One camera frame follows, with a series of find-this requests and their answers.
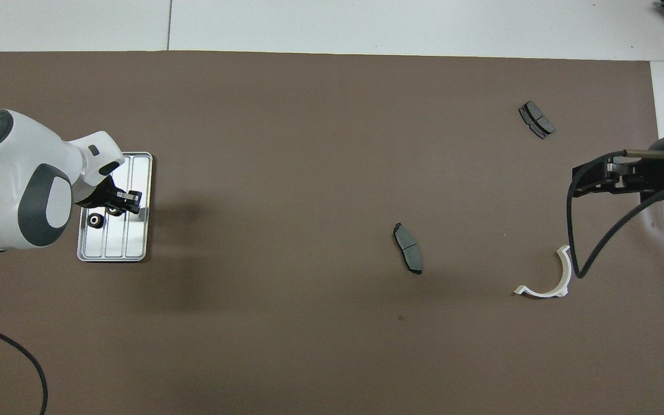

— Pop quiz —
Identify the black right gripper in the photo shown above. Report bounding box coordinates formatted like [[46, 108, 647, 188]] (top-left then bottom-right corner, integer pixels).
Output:
[[572, 154, 664, 204]]

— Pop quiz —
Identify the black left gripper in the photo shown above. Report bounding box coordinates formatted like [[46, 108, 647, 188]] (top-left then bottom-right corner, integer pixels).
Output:
[[74, 175, 142, 215]]

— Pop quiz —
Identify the silver grooved metal tray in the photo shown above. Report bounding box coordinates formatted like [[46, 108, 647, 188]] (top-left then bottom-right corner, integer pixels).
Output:
[[77, 152, 153, 263]]

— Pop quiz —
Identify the short grey brake pad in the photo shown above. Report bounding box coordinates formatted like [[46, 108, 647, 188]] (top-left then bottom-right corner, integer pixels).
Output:
[[518, 101, 556, 140]]

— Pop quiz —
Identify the brown table mat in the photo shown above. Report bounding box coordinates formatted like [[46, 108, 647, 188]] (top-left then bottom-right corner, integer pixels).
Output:
[[0, 51, 664, 415]]

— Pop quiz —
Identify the long grey brake pad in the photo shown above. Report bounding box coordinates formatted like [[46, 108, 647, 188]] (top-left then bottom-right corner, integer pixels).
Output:
[[393, 222, 424, 276]]

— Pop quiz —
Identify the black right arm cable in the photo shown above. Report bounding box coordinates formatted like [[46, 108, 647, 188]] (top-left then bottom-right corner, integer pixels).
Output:
[[566, 149, 664, 280]]

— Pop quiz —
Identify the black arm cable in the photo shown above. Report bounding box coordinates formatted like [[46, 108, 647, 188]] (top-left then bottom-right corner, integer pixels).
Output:
[[0, 317, 49, 415], [566, 149, 664, 280]]

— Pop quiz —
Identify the white curved plastic bracket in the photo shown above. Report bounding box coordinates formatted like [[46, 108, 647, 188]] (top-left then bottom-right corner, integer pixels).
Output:
[[514, 245, 572, 299]]

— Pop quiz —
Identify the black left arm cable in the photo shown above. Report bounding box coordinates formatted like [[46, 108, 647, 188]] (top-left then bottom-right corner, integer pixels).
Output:
[[0, 317, 49, 415]]

